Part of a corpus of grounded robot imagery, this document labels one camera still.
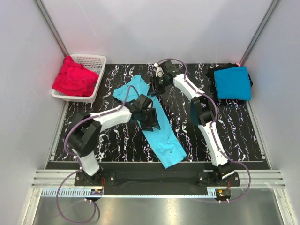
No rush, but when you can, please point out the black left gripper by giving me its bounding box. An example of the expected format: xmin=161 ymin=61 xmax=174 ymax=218
xmin=138 ymin=108 xmax=160 ymax=132

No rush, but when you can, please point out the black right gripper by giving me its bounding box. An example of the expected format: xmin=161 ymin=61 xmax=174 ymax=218
xmin=146 ymin=75 xmax=170 ymax=98

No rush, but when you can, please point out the light cyan t shirt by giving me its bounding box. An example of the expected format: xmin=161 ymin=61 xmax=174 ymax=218
xmin=113 ymin=75 xmax=187 ymax=169

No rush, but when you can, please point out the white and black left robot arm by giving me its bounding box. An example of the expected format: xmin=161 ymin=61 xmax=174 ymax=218
xmin=64 ymin=94 xmax=160 ymax=186

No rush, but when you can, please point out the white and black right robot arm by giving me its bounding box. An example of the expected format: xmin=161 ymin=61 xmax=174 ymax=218
xmin=147 ymin=59 xmax=234 ymax=186

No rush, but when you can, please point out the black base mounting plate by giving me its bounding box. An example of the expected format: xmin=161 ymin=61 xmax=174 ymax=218
xmin=75 ymin=162 xmax=240 ymax=196

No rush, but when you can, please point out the folded black t shirt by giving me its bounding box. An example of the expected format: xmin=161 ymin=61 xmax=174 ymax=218
xmin=206 ymin=63 xmax=253 ymax=105

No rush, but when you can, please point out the white plastic basket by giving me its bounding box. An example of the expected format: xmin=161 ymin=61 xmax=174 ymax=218
xmin=51 ymin=54 xmax=106 ymax=103

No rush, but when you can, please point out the red t shirt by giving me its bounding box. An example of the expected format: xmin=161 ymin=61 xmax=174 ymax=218
xmin=52 ymin=56 xmax=99 ymax=97

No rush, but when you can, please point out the folded blue t shirt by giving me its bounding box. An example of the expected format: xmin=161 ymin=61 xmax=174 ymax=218
xmin=214 ymin=66 xmax=252 ymax=101

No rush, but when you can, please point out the left small circuit board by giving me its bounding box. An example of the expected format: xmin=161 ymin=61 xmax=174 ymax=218
xmin=90 ymin=188 xmax=104 ymax=196

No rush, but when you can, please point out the small circuit board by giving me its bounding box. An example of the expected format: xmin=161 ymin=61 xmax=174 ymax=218
xmin=217 ymin=189 xmax=231 ymax=197
xmin=90 ymin=188 xmax=104 ymax=196

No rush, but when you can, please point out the right small circuit board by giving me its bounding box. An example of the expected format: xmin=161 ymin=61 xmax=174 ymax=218
xmin=217 ymin=189 xmax=231 ymax=197

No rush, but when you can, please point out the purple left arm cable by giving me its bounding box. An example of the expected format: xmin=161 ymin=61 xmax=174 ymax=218
xmin=56 ymin=84 xmax=141 ymax=223

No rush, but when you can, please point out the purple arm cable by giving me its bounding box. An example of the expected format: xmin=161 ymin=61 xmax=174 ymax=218
xmin=56 ymin=84 xmax=141 ymax=223
xmin=156 ymin=58 xmax=252 ymax=204

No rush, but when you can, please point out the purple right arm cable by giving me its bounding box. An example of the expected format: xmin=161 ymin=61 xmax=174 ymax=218
xmin=156 ymin=58 xmax=252 ymax=204

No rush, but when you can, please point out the left aluminium corner post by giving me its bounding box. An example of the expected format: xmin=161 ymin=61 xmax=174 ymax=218
xmin=33 ymin=0 xmax=69 ymax=57

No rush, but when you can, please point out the aluminium corner post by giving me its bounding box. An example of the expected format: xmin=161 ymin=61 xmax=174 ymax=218
xmin=33 ymin=0 xmax=69 ymax=57
xmin=239 ymin=0 xmax=281 ymax=65

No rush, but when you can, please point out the white slotted cable duct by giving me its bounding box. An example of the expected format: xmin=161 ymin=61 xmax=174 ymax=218
xmin=41 ymin=188 xmax=91 ymax=197

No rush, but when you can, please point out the aluminium front frame rail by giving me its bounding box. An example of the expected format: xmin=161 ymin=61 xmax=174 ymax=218
xmin=31 ymin=170 xmax=285 ymax=188

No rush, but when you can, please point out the right aluminium corner post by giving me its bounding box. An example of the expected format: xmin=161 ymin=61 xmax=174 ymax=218
xmin=239 ymin=0 xmax=281 ymax=65

